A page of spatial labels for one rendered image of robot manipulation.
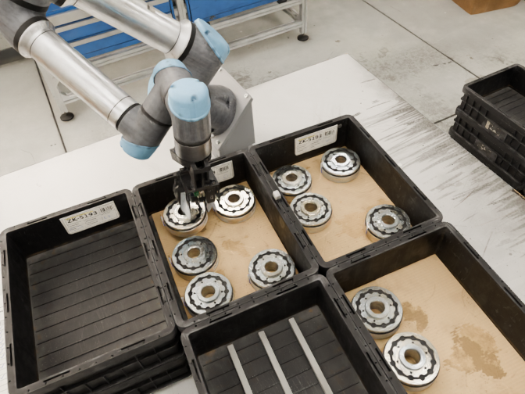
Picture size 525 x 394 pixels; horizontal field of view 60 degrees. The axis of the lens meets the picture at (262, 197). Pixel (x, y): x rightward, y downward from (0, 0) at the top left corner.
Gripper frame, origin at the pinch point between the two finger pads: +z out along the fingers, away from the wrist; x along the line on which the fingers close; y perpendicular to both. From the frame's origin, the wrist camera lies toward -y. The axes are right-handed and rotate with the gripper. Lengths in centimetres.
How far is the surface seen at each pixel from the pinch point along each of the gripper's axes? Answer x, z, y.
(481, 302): 45, -2, 48
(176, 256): -8.4, 2.3, 10.0
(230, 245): 4.3, 3.8, 10.8
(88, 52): -8, 53, -181
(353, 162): 42.0, -3.2, 2.4
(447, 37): 221, 65, -143
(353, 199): 37.4, 0.4, 11.3
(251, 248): 8.6, 3.4, 13.8
